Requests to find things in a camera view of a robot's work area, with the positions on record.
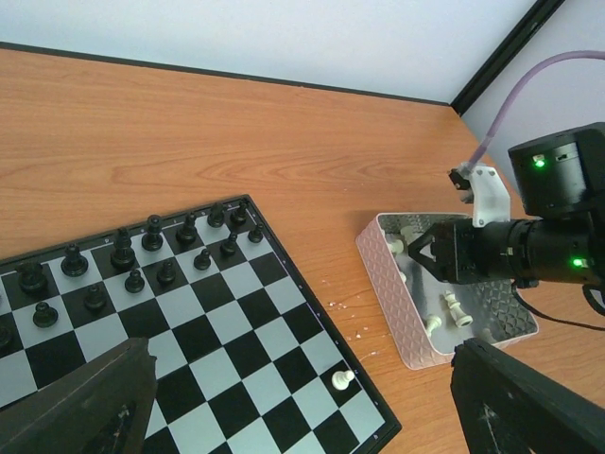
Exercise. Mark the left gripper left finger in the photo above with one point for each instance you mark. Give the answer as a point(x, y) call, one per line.
point(103, 406)

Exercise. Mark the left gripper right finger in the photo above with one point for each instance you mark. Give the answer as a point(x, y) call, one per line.
point(504, 406)

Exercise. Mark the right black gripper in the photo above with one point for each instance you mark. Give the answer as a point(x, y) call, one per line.
point(454, 255)

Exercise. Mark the white pawn edge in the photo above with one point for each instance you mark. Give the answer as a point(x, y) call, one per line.
point(342, 379)

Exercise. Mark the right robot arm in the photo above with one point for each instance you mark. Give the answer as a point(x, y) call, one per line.
point(561, 184)

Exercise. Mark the pink tin with white pieces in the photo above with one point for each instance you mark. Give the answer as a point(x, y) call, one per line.
point(427, 318)

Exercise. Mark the black chess piece set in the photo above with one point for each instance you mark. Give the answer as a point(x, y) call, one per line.
point(188, 284)

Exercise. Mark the black and silver chessboard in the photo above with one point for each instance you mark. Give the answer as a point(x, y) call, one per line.
point(247, 359)

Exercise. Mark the black frame post right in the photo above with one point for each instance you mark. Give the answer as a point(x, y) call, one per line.
point(532, 21)

